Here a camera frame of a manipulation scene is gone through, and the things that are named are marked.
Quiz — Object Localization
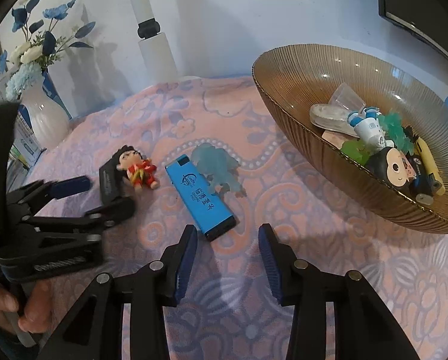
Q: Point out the black box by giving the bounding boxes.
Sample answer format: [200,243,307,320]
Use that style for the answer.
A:
[98,158,127,205]

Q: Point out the red boy figurine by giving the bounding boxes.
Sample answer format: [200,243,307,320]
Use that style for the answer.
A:
[112,145,160,192]

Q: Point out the blue rectangular lighter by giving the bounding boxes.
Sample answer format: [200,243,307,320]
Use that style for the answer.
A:
[165,154,237,242]

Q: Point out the light blue dinosaur toy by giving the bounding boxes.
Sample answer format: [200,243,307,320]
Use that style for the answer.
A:
[191,142,247,198]

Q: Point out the dark blue lighter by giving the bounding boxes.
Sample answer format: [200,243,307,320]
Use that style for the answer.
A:
[410,154,434,206]

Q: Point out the black big-head figurine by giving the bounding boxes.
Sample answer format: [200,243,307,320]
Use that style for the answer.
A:
[365,147,416,192]

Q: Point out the light green dinosaur toy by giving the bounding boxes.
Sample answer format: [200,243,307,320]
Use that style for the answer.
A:
[341,140,372,166]

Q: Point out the white blue robot figurine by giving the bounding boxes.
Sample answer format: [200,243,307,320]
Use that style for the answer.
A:
[348,107,395,153]

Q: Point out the clear plastic cup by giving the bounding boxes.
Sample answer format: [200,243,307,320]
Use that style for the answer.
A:
[328,83,366,112]

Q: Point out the pink rectangular eraser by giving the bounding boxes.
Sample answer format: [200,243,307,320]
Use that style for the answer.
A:
[322,130,356,150]

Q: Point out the person left hand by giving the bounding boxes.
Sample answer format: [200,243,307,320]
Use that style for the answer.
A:
[0,280,52,333]

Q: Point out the white ceramic vase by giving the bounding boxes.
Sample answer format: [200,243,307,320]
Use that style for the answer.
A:
[21,75,71,150]

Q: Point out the pink floral table cloth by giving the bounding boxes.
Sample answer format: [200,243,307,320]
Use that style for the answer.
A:
[29,77,448,359]

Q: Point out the blue artificial flowers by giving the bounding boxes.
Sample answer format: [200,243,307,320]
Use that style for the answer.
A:
[0,0,95,102]

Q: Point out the white floor lamp pole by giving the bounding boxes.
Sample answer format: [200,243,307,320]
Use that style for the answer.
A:
[130,0,178,84]

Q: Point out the amber ribbed glass bowl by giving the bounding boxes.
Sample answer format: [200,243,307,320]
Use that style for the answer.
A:
[253,44,448,234]

